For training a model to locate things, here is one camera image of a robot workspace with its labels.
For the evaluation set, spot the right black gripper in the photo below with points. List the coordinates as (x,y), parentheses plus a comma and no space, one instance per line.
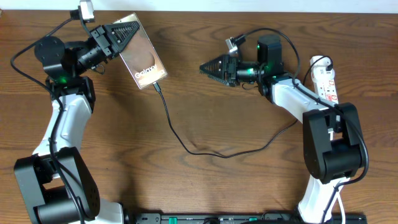
(228,65)

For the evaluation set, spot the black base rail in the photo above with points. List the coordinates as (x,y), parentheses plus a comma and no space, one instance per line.
(267,217)

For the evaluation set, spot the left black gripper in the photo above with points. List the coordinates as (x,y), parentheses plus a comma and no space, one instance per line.
(107,33)

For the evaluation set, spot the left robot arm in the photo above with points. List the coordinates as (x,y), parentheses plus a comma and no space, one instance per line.
(54,181)

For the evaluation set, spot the white power strip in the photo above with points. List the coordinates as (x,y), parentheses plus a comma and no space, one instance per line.
(322,75)

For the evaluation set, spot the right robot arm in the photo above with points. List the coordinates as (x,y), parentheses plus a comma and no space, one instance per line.
(333,146)

